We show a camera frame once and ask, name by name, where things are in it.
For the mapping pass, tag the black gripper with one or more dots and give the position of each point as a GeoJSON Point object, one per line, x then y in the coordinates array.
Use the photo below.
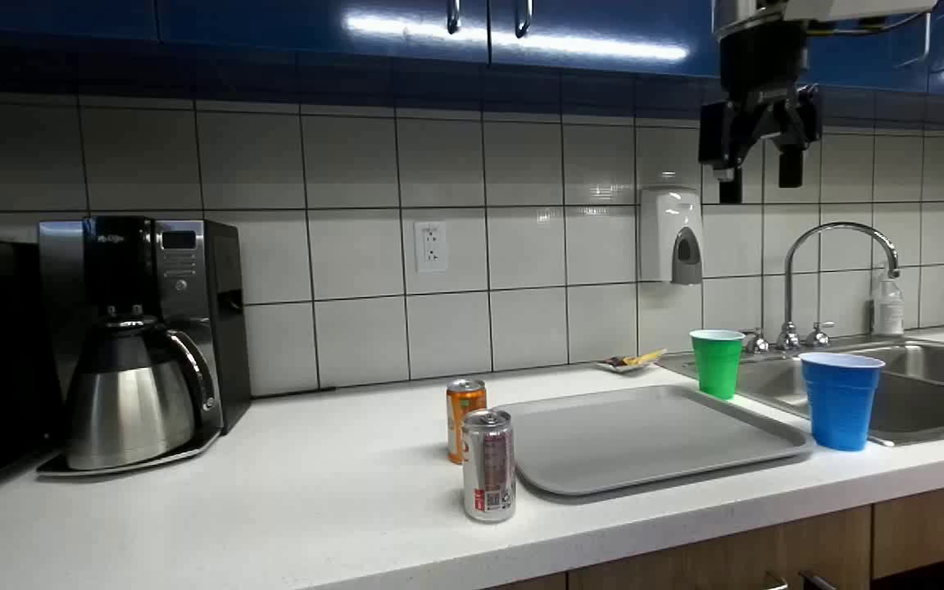
{"type": "Point", "coordinates": [762, 70]}

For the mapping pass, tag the orange Fanta can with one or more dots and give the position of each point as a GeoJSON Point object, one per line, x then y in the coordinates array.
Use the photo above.
{"type": "Point", "coordinates": [465, 397]}

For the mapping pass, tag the silver Diet Coke can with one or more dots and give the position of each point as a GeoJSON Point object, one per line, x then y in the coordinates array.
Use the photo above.
{"type": "Point", "coordinates": [489, 468]}

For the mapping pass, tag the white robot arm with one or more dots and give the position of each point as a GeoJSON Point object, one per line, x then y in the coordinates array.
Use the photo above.
{"type": "Point", "coordinates": [822, 18]}

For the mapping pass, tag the grey plastic tray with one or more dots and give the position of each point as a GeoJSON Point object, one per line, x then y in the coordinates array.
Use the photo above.
{"type": "Point", "coordinates": [643, 436]}

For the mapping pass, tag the white soap dispenser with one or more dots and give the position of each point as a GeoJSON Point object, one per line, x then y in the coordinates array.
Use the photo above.
{"type": "Point", "coordinates": [669, 233]}

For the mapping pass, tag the clear soap bottle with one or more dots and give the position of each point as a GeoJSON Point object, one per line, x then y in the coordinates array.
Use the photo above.
{"type": "Point", "coordinates": [887, 311]}

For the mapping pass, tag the green plastic cup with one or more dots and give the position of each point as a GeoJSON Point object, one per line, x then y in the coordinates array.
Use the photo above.
{"type": "Point", "coordinates": [716, 363]}

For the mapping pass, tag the small dish with sponge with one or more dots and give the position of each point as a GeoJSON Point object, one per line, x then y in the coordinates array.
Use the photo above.
{"type": "Point", "coordinates": [631, 365]}

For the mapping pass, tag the blue plastic cup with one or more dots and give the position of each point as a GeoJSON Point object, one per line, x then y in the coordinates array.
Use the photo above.
{"type": "Point", "coordinates": [840, 397]}

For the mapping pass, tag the stainless steel sink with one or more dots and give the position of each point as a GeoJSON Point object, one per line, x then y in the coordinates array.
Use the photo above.
{"type": "Point", "coordinates": [911, 404]}

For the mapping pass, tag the wooden lower cabinets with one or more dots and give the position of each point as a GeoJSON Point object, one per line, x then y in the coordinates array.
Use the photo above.
{"type": "Point", "coordinates": [891, 547]}

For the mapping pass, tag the black coffee maker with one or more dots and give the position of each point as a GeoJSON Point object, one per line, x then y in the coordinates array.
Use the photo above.
{"type": "Point", "coordinates": [183, 272]}

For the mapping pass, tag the blue upper cabinets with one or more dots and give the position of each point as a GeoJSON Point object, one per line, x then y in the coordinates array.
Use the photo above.
{"type": "Point", "coordinates": [418, 47]}

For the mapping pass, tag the steel coffee carafe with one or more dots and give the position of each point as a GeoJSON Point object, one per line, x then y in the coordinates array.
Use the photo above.
{"type": "Point", "coordinates": [139, 396]}

